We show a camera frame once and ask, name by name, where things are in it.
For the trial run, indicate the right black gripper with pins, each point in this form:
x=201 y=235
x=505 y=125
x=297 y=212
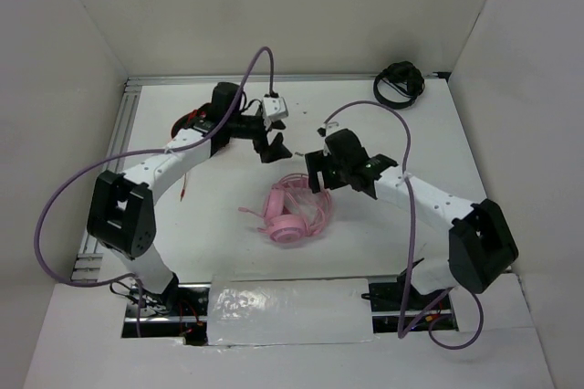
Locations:
x=318 y=161

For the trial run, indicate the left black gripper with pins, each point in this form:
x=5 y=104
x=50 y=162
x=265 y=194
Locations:
x=261 y=145

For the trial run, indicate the pink headphones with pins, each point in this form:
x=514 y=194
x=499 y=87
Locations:
x=291 y=210

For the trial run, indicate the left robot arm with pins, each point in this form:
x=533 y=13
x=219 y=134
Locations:
x=121 y=214

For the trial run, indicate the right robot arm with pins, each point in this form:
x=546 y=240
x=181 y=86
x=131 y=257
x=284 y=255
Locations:
x=480 y=243

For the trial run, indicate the red headphones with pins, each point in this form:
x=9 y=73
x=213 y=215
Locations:
x=195 y=120

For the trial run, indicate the black headphones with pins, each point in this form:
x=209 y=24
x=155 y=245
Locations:
x=404 y=78

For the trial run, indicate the white taped sheet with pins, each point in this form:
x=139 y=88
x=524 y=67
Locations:
x=295 y=312

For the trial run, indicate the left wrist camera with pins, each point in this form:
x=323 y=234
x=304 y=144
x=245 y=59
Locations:
x=274 y=109

